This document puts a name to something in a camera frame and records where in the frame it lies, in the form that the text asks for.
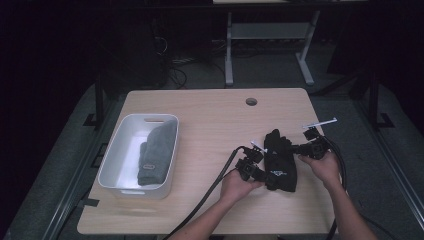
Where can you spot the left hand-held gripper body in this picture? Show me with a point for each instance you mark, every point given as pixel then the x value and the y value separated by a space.
pixel 250 165

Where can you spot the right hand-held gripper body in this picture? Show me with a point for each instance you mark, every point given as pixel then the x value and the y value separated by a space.
pixel 315 146

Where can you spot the grey mitten with label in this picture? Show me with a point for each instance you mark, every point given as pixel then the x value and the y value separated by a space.
pixel 156 156

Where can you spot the white plastic basket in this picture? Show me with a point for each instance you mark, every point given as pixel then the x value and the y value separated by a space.
pixel 125 160

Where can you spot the person's right hand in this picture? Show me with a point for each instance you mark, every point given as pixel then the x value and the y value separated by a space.
pixel 325 170

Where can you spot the person's left hand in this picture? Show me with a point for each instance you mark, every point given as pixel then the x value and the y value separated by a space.
pixel 235 186

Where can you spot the black metal stand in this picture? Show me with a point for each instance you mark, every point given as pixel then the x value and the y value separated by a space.
pixel 374 100
pixel 99 100

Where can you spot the black tape strip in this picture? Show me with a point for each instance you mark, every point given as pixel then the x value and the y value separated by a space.
pixel 90 202

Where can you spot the white metal desk frame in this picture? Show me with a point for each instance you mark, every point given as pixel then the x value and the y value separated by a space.
pixel 270 30

